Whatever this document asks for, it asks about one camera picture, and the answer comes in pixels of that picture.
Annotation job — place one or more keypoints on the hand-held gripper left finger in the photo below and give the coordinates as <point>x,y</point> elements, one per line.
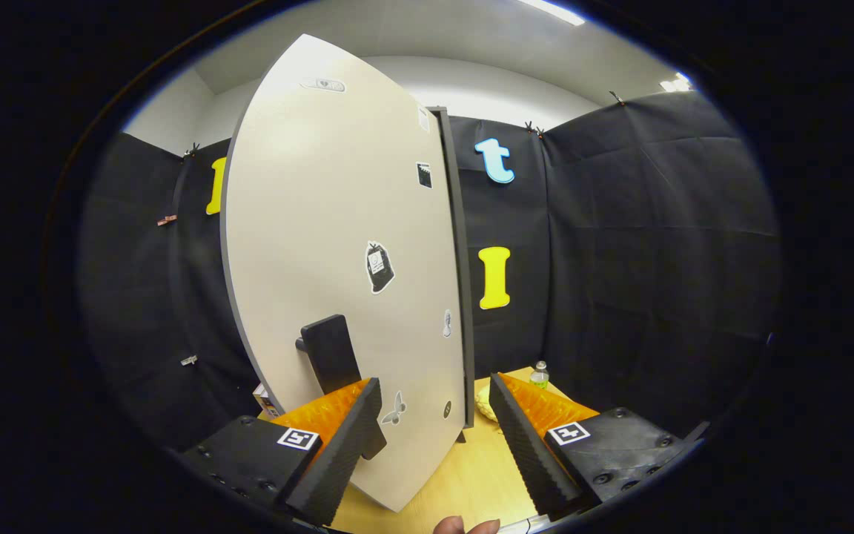
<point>345,452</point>

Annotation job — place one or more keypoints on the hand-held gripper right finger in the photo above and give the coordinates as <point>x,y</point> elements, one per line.
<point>527,452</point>

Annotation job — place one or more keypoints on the grey shoe cabinet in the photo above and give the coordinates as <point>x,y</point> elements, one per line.
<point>462,259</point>

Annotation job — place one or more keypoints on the beige shoe cabinet door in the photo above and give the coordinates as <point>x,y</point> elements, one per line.
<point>308,222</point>

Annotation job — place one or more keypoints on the pale yellow knobbly object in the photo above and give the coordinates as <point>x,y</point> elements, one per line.
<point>488,404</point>

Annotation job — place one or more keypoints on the green drink bottle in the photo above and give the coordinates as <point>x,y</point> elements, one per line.
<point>539,377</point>

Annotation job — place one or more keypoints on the white book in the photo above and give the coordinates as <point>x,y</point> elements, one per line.
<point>265,400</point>

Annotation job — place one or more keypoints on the black backdrop cloth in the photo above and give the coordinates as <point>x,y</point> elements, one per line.
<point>657,282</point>

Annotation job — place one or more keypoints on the brown clip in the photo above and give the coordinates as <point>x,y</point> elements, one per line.
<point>167,220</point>

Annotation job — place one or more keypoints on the black binder clip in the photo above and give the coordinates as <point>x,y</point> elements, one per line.
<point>617,98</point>
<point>534,129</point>
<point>190,150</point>

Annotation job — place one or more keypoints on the small ceiling light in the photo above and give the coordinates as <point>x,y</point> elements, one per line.
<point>675,82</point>

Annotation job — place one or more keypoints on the long ceiling light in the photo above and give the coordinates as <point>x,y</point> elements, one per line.
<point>554,11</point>

